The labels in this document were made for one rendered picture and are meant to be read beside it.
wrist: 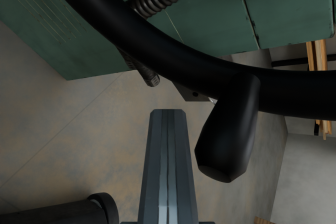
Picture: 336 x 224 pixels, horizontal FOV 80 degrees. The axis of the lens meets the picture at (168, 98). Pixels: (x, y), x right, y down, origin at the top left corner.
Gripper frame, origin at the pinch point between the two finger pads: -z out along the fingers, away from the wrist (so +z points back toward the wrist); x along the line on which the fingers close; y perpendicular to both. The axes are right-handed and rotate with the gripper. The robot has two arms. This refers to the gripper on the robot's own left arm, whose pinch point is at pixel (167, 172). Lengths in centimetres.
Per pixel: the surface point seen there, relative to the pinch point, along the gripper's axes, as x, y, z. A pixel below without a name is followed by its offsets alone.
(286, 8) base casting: 14.6, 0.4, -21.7
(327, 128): 209, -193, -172
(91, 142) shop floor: -32, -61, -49
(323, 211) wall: 200, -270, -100
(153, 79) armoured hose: -2.4, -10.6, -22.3
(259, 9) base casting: 12.0, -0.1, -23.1
